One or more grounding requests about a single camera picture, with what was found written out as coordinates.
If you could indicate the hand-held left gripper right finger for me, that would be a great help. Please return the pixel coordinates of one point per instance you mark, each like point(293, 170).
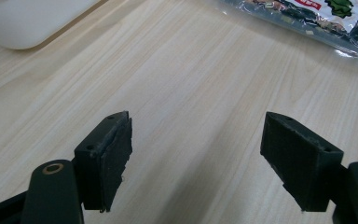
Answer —
point(301, 161)

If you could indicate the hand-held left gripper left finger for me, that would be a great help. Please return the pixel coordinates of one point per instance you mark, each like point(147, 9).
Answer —
point(105, 158)

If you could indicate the shiny printed snack packet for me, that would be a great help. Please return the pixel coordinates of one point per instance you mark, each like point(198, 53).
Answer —
point(317, 21)

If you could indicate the white plastic container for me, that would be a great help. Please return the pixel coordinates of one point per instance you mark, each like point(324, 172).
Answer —
point(24, 21)

